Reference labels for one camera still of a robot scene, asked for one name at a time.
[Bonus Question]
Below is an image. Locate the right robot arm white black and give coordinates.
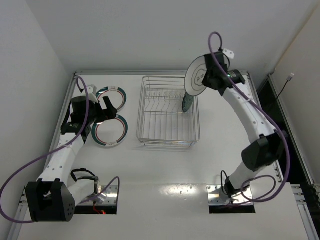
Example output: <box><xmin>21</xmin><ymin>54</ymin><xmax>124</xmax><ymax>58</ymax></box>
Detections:
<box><xmin>202</xmin><ymin>51</ymin><xmax>290</xmax><ymax>197</ymax></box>

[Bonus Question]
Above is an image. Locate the small blue patterned plate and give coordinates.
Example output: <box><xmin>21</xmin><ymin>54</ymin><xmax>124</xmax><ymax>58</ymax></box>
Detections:
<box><xmin>181</xmin><ymin>92</ymin><xmax>194</xmax><ymax>113</ymax></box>

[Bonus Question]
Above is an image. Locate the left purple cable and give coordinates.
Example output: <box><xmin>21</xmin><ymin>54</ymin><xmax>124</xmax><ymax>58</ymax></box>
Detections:
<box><xmin>0</xmin><ymin>76</ymin><xmax>121</xmax><ymax>223</ymax></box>

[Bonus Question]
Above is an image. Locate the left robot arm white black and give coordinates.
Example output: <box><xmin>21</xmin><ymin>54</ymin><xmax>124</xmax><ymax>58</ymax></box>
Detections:
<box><xmin>25</xmin><ymin>93</ymin><xmax>118</xmax><ymax>222</ymax></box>

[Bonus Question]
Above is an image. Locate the right black base cable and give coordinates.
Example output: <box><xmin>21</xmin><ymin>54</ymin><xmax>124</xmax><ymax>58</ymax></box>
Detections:
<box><xmin>220</xmin><ymin>169</ymin><xmax>230</xmax><ymax>193</ymax></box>

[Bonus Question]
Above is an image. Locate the near green red rimmed plate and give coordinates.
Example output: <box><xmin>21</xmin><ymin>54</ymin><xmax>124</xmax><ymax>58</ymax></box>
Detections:
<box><xmin>91</xmin><ymin>114</ymin><xmax>129</xmax><ymax>148</ymax></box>

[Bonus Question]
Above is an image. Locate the purple cable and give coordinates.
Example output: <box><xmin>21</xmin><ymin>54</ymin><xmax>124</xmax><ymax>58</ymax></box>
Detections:
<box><xmin>0</xmin><ymin>76</ymin><xmax>121</xmax><ymax>223</ymax></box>
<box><xmin>207</xmin><ymin>31</ymin><xmax>291</xmax><ymax>207</ymax></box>

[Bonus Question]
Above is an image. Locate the green red rimmed plate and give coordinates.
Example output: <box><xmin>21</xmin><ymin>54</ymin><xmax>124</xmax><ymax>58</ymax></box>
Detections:
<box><xmin>91</xmin><ymin>114</ymin><xmax>129</xmax><ymax>148</ymax></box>
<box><xmin>96</xmin><ymin>86</ymin><xmax>127</xmax><ymax>112</ymax></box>

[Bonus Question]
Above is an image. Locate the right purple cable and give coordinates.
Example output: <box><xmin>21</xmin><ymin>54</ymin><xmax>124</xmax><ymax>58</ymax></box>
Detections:
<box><xmin>207</xmin><ymin>31</ymin><xmax>291</xmax><ymax>207</ymax></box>

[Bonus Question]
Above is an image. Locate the metal wire dish rack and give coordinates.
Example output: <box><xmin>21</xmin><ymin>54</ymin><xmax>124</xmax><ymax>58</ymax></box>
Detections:
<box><xmin>136</xmin><ymin>75</ymin><xmax>201</xmax><ymax>148</ymax></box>

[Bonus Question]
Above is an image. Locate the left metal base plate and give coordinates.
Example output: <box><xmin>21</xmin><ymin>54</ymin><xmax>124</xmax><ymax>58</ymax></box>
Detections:
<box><xmin>94</xmin><ymin>185</ymin><xmax>119</xmax><ymax>207</ymax></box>

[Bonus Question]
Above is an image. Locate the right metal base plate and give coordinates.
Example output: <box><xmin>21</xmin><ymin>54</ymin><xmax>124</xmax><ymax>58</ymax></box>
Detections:
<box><xmin>206</xmin><ymin>185</ymin><xmax>254</xmax><ymax>207</ymax></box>

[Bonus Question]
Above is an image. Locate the metal base plate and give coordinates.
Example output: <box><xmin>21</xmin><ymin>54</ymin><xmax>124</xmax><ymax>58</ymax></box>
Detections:
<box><xmin>206</xmin><ymin>185</ymin><xmax>254</xmax><ymax>207</ymax></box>
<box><xmin>94</xmin><ymin>185</ymin><xmax>119</xmax><ymax>207</ymax></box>

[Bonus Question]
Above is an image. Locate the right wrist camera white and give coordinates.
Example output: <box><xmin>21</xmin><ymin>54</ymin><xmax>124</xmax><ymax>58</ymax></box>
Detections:
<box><xmin>223</xmin><ymin>48</ymin><xmax>235</xmax><ymax>60</ymax></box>

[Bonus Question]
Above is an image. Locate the white plate with grey rim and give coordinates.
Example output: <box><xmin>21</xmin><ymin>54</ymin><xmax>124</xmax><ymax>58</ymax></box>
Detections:
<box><xmin>184</xmin><ymin>54</ymin><xmax>230</xmax><ymax>97</ymax></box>

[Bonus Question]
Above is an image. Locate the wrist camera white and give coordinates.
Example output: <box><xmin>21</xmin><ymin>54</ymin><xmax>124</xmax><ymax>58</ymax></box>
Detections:
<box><xmin>223</xmin><ymin>48</ymin><xmax>235</xmax><ymax>60</ymax></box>
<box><xmin>80</xmin><ymin>85</ymin><xmax>97</xmax><ymax>102</ymax></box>

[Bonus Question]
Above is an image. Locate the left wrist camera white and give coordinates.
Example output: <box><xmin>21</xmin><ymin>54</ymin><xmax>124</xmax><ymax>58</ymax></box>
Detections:
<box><xmin>80</xmin><ymin>85</ymin><xmax>97</xmax><ymax>102</ymax></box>

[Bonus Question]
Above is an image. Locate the far green red rimmed plate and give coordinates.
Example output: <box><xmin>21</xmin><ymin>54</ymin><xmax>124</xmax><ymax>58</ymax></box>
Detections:
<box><xmin>96</xmin><ymin>86</ymin><xmax>127</xmax><ymax>112</ymax></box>

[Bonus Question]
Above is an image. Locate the left black base cable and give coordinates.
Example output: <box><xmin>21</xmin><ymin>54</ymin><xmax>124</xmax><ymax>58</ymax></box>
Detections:
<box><xmin>70</xmin><ymin>168</ymin><xmax>100</xmax><ymax>195</ymax></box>

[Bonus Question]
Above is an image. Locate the black base cable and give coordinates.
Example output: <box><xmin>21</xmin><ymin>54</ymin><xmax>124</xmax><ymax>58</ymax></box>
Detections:
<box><xmin>220</xmin><ymin>169</ymin><xmax>230</xmax><ymax>193</ymax></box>
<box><xmin>70</xmin><ymin>168</ymin><xmax>100</xmax><ymax>195</ymax></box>

